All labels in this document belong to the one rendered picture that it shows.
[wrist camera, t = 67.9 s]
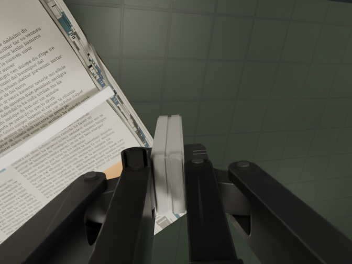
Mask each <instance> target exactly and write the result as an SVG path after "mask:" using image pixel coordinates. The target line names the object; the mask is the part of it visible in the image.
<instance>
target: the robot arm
mask: <svg viewBox="0 0 352 264"><path fill-rule="evenodd" d="M120 154H121V159H122V166H123V169H122V172H121V174H120V176H119V177H116V178H112V179H107V178H106V174H105V173H103V172H99V171H91V172H87V173H85V174H82V175H81V176H79V177H78V178H76V179H75V180H74V181H73V182H72V183H71V184H69V185H68V186H67V187H66V188H65V189H64V190H63V191H61V192H60V193H59V194H58V195H57V196H56V197H54V198H53V199H52V200H51V201H50V202H49V203H47V204H46V205H45V206H44V207H43V208H42V209H41V210H39V211H38V212H37V213H36V214H35V215H34V216H32V217H31V218H30V219H29V220H28V221H27V222H25V223H24V224H23V225H22V226H21V227H20V228H19V229H17V230H16V231H15V232H14V233H12V234H11V235H10V236H9V237H8V238H7V239H6V240H4V241H3V242H2V243H1V244H0V264H151V258H152V247H153V237H154V231H155V220H156V213H158V215H164V214H170V212H174V213H175V214H181V213H185V211H186V218H187V228H188V247H189V264H244V262H243V260H242V259H238V258H237V254H236V250H235V246H234V242H233V239H232V235H231V232H230V228H229V224H228V221H227V217H226V214H229V219H230V221H231V223H232V224H233V225H234V227H235V228H236V229H237V231H238V232H239V233H240V235H241V236H242V238H243V239H244V241H245V242H246V243H247V245H248V246H249V247H250V249H251V250H252V251H253V253H254V254H255V255H256V257H257V258H258V260H259V261H260V262H261V264H352V240H351V239H350V238H349V237H347V236H346V235H345V234H344V233H342V232H341V231H340V230H339V229H337V228H336V227H335V226H334V225H332V224H331V223H330V222H329V221H327V220H326V219H325V218H324V217H322V216H321V215H320V214H319V213H317V212H316V211H315V210H313V209H312V208H311V207H309V206H308V205H307V204H306V203H304V202H303V201H302V200H301V199H300V198H298V197H297V196H296V195H294V194H293V193H292V192H291V191H289V190H288V189H287V188H286V187H284V186H283V185H282V184H281V183H280V182H278V181H277V180H276V179H274V178H273V177H272V176H271V175H269V174H268V173H267V172H266V171H265V170H263V169H262V168H261V167H259V166H258V165H257V164H255V163H253V162H249V161H244V160H241V161H236V162H232V163H231V164H229V166H228V170H220V169H216V168H213V165H212V162H211V161H210V160H209V159H208V155H207V151H206V147H205V146H204V145H203V144H187V145H184V144H183V134H182V119H181V116H180V115H171V117H168V116H167V115H165V116H159V118H158V120H157V125H156V131H155V136H154V140H153V145H152V147H150V148H146V147H130V148H126V149H124V150H122V151H121V153H120ZM155 209H156V212H155Z"/></svg>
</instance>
